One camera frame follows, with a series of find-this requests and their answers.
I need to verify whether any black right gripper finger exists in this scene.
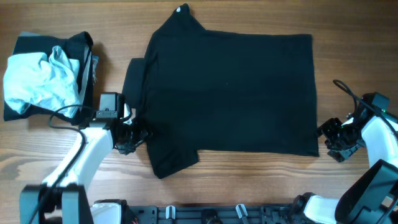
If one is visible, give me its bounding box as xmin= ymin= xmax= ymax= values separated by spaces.
xmin=316 ymin=118 xmax=342 ymax=140
xmin=328 ymin=145 xmax=361 ymax=162

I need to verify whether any black t-shirt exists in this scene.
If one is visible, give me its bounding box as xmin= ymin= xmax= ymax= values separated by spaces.
xmin=123 ymin=4 xmax=319 ymax=179

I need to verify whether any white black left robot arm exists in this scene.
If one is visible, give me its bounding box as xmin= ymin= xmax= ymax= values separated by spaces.
xmin=20 ymin=118 xmax=151 ymax=223

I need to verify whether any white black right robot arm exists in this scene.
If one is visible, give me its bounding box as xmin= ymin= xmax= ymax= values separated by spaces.
xmin=288 ymin=116 xmax=397 ymax=223

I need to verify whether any folded black garment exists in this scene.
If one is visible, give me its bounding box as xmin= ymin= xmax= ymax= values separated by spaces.
xmin=4 ymin=31 xmax=95 ymax=125

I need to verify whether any crumpled light grey garment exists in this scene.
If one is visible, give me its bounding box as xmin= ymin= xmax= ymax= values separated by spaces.
xmin=3 ymin=46 xmax=81 ymax=118

